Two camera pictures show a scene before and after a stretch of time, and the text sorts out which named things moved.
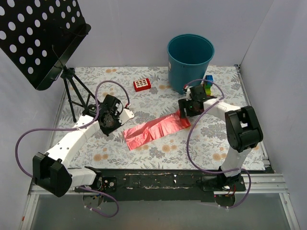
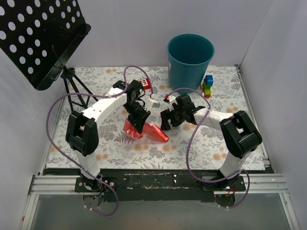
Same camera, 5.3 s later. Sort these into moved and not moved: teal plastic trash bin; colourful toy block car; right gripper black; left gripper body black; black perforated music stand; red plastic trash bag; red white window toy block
Moved: right gripper black; left gripper body black; red plastic trash bag
Not moved: red white window toy block; black perforated music stand; colourful toy block car; teal plastic trash bin
